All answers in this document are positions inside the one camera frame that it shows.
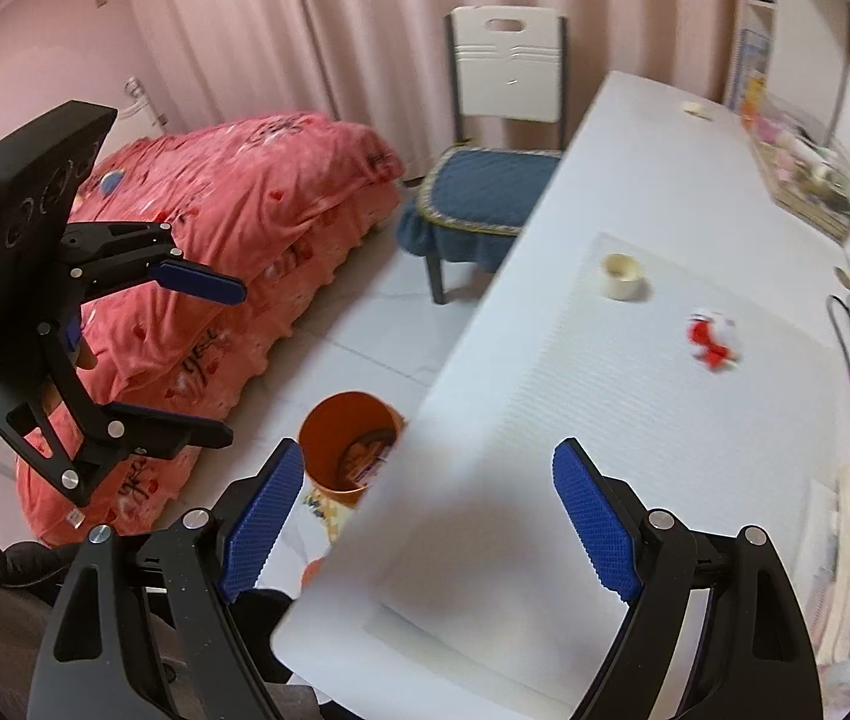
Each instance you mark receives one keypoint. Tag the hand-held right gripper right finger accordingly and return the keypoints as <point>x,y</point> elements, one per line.
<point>594,521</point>

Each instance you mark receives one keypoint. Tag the orange bin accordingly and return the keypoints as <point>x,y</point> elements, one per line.
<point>327,435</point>

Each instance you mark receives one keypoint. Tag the small beige item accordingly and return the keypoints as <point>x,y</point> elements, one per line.
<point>695,109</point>

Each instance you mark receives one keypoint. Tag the round gold desk grommet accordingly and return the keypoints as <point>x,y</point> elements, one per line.
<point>844,277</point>

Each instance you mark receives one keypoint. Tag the blue-edged standing book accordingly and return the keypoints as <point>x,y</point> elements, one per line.
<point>748,71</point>

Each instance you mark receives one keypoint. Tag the white chair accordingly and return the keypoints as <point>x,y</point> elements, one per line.
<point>504,67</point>

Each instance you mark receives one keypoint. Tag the person's left hand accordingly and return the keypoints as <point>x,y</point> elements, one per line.
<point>83,355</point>

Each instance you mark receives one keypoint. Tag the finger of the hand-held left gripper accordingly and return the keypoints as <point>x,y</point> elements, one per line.
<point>200,282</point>
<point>192,435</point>

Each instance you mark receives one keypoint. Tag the beige tape roll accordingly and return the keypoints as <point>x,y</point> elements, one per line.
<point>621,286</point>

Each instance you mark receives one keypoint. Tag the pink curtain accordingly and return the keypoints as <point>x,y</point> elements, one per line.
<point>282,15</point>

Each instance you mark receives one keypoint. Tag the blue chair cushion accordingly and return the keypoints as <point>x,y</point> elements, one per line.
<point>477,187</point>

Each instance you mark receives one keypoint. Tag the white shelf unit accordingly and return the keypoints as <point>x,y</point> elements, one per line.
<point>808,30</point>

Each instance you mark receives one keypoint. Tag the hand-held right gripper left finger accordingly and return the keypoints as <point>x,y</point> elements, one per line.
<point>264,517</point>

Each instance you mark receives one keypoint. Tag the white wall fixture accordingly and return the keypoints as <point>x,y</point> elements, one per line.
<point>144,101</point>

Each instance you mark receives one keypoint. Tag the red and white plush toy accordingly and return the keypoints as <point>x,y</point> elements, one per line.
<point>702,334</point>

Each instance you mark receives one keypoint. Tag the red printed blanket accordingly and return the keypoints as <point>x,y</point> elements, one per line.
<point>245,187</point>

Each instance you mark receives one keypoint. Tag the clear plastic organizer box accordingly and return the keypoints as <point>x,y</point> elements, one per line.
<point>808,180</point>

